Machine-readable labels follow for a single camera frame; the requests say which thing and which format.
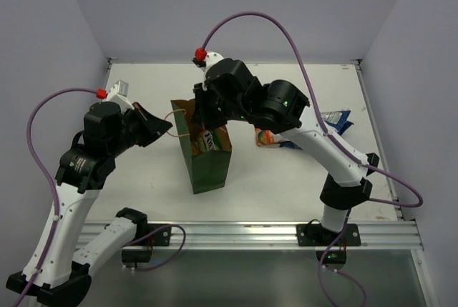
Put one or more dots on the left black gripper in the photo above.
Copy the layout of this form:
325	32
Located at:
142	125

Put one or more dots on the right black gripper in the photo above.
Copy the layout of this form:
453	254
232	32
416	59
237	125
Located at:
206	113

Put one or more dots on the green paper bag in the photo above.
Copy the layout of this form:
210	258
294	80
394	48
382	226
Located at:
207	171

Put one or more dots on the orange snack packet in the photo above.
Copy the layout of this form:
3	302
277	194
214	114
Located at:
264	138

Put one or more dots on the blue snack packet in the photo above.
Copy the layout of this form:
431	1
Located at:
339	120
290	144

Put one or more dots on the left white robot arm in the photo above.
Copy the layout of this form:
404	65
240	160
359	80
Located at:
60	274

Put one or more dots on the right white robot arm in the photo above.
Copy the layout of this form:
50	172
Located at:
288	112

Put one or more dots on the green white snack bar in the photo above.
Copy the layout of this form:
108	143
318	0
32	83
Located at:
208	141

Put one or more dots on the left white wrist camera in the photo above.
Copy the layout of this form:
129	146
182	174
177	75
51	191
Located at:
117	93

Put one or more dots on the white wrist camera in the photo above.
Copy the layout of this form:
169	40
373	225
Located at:
205	60
117	93

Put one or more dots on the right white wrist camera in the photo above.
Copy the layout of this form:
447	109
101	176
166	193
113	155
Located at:
205	60

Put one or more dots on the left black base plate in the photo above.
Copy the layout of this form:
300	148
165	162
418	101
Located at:
144	254

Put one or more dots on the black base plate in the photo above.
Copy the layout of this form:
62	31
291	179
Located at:
144	254
311	233

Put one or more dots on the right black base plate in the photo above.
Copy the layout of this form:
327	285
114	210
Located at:
311	233

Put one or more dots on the aluminium mounting rail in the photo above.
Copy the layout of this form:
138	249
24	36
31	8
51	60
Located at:
363	235

